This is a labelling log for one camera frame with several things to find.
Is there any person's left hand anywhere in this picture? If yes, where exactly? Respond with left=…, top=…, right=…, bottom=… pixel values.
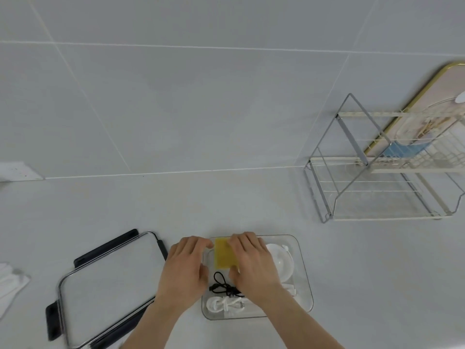
left=154, top=236, right=215, bottom=313

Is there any person's right hand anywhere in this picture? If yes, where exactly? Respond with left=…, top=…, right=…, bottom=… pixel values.
left=227, top=232, right=292, bottom=310

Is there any yellow sponge pad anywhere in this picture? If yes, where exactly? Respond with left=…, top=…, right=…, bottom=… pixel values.
left=214, top=238, right=240, bottom=269

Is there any person's left forearm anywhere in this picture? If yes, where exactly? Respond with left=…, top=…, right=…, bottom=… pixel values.
left=119, top=301, right=200, bottom=349

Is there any person's right forearm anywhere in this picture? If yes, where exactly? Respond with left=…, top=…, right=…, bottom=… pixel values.
left=256, top=291, right=346, bottom=349

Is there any white round bowl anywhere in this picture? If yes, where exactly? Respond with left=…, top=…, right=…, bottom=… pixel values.
left=266, top=243, right=295, bottom=285

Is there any clear plastic storage container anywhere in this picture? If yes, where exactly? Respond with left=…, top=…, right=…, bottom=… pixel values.
left=201, top=234, right=314, bottom=320

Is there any clear lid with black clips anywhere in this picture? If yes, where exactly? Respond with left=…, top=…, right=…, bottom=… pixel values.
left=45, top=229, right=169, bottom=349

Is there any white cloth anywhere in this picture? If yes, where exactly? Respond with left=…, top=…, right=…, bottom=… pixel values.
left=0, top=262, right=32, bottom=320

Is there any blue sponge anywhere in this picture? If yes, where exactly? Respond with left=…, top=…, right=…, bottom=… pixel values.
left=382, top=141, right=434, bottom=159

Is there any gold rimmed pink board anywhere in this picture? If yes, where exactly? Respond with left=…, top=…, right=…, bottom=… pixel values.
left=364, top=61, right=465, bottom=167

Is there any black cable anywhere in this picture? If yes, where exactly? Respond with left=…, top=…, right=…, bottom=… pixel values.
left=209, top=271, right=245, bottom=297

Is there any white cable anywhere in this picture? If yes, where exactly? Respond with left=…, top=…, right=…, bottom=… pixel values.
left=206, top=295, right=247, bottom=319

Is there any metal wire dish rack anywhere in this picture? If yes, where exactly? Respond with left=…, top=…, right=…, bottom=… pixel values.
left=304, top=93, right=465, bottom=224

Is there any white wall socket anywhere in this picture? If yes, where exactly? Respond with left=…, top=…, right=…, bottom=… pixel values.
left=0, top=161, right=45, bottom=182

